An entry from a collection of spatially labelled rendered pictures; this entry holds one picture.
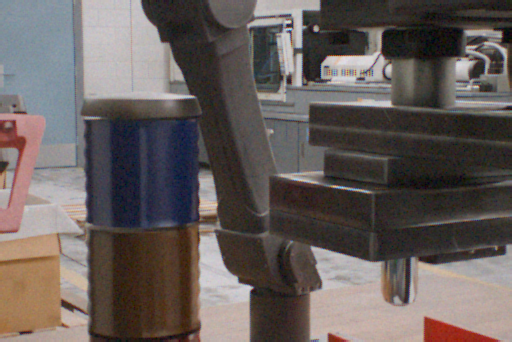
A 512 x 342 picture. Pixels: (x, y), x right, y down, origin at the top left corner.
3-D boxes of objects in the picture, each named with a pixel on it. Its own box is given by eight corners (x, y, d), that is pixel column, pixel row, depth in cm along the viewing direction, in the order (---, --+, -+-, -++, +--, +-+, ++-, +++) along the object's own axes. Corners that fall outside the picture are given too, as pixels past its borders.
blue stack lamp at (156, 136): (168, 207, 36) (167, 113, 36) (221, 221, 33) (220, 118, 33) (67, 216, 34) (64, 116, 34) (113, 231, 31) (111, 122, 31)
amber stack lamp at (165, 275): (169, 303, 37) (168, 211, 36) (222, 326, 33) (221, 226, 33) (69, 318, 35) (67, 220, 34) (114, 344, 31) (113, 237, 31)
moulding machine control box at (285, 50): (272, 74, 954) (272, 33, 949) (293, 74, 964) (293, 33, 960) (282, 75, 937) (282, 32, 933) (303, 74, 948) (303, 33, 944)
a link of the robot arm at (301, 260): (288, 241, 97) (327, 234, 101) (225, 230, 103) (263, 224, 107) (288, 306, 98) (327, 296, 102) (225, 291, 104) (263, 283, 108)
